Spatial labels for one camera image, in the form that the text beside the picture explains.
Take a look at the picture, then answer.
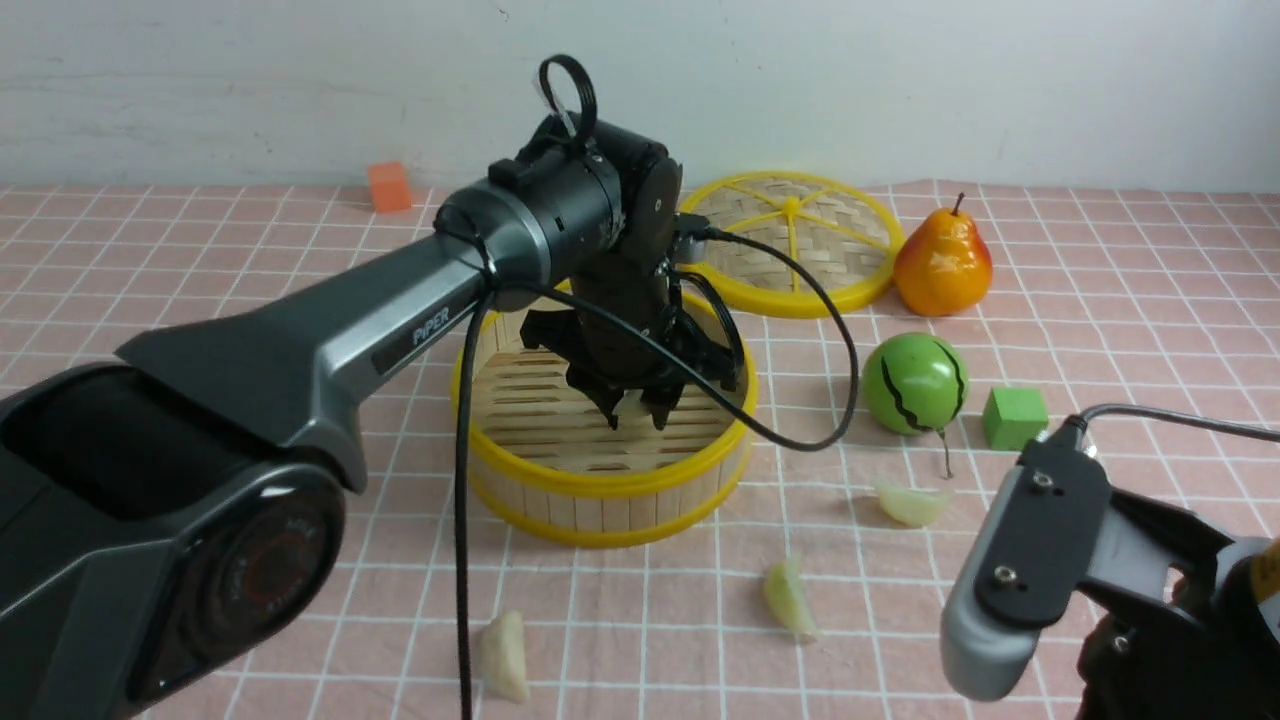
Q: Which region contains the orange foam cube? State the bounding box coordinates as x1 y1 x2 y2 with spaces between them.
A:
366 161 413 214

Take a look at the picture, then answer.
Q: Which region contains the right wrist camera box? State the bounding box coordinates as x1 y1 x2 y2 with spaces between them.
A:
940 423 1112 702

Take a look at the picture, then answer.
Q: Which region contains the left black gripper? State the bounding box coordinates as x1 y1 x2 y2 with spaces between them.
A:
520 236 745 430

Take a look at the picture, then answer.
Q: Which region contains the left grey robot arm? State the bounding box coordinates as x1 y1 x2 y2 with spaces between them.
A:
3 113 745 719

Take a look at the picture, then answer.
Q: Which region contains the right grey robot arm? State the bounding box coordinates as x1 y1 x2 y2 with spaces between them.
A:
1076 489 1277 719

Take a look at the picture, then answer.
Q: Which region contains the pink checkered tablecloth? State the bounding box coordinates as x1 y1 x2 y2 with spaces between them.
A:
1 181 1277 719

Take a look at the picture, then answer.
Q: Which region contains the pale green dumpling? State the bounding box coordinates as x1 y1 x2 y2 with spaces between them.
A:
762 556 820 641
874 480 955 528

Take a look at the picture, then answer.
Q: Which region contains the white dumpling bottom front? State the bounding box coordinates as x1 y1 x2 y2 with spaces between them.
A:
477 610 530 705

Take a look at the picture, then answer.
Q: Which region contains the bamboo steamer tray yellow rim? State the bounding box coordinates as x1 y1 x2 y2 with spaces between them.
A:
466 311 753 548

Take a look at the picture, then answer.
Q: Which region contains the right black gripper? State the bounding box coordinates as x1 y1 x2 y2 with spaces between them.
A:
1076 489 1277 719

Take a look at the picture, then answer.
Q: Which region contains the woven bamboo steamer lid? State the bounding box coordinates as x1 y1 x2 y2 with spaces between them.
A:
680 170 906 319

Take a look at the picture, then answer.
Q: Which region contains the green foam cube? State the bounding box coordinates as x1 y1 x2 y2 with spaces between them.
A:
982 386 1050 452

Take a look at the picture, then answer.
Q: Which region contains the green toy watermelon ball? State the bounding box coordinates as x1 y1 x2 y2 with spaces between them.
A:
859 332 970 480

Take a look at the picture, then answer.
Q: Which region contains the white dumpling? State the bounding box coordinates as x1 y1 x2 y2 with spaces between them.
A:
477 610 530 705
612 389 650 419

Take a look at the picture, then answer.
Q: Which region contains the orange yellow toy pear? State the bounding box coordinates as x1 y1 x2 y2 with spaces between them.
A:
893 192 995 316

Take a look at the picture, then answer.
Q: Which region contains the pale green dumpling front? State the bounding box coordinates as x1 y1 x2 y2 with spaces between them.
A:
762 556 820 641

